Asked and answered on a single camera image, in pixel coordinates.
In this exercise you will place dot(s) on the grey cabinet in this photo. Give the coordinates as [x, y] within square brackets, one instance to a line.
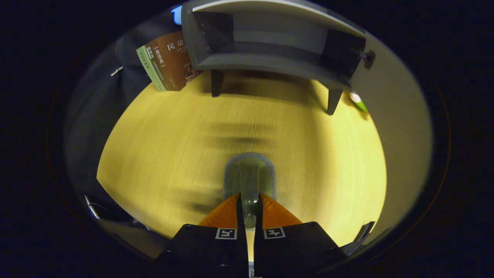
[270, 58]

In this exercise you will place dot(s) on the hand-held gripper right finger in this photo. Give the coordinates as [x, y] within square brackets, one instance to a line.
[259, 247]

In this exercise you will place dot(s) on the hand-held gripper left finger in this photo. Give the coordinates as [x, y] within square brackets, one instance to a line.
[241, 247]

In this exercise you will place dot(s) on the black backdrop cloth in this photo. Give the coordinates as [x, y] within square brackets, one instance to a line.
[96, 100]

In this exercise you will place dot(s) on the olive green rounded object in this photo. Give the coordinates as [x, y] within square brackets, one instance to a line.
[250, 177]

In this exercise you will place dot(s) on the silver cloth clip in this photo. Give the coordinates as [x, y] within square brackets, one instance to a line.
[116, 71]

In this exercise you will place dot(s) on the brown book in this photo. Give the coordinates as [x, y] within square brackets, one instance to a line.
[177, 61]

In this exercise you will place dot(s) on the pink and green plush toy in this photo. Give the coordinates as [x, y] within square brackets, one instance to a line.
[358, 101]

